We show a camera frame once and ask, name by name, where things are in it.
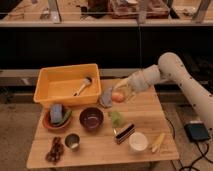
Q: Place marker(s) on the brown dried chilli bunch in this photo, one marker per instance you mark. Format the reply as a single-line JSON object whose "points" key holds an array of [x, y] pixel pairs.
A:
{"points": [[56, 151]]}

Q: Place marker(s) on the purple bowl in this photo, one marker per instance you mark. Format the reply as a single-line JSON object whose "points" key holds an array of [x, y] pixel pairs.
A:
{"points": [[91, 118]]}

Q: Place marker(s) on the green vegetable in bowl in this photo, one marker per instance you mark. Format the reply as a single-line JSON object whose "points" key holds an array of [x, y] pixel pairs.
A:
{"points": [[64, 119]]}

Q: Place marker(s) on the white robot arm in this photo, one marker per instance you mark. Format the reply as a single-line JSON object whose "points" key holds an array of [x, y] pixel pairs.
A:
{"points": [[171, 68]]}

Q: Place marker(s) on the orange bowl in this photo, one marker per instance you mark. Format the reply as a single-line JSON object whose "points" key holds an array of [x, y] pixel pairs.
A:
{"points": [[46, 122]]}

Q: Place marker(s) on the white small bowl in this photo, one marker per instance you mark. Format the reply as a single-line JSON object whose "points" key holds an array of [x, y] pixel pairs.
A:
{"points": [[138, 142]]}

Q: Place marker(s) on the metal cup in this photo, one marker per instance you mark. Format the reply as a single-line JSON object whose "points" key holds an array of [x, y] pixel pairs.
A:
{"points": [[72, 141]]}

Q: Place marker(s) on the black foot pedal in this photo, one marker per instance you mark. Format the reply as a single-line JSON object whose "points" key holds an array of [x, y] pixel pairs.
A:
{"points": [[196, 132]]}

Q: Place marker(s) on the yellow plastic tub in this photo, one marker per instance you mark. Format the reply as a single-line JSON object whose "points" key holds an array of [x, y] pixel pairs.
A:
{"points": [[58, 85]]}

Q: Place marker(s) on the orange apple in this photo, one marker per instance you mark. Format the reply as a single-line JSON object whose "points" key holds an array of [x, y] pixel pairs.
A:
{"points": [[117, 97]]}

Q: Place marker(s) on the grey blue cloth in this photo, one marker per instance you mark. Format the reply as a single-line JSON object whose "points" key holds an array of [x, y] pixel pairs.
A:
{"points": [[106, 98]]}

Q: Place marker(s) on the dish brush in tub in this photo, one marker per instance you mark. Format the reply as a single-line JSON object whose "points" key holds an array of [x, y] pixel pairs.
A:
{"points": [[86, 82]]}

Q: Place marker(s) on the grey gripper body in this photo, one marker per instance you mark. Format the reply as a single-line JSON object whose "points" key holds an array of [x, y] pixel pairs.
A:
{"points": [[137, 82]]}

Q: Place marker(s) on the blue sponge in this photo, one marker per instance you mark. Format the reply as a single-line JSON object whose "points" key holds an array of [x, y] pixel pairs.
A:
{"points": [[56, 113]]}

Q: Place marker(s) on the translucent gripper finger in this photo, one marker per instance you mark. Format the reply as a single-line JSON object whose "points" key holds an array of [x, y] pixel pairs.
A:
{"points": [[121, 83], [130, 96]]}

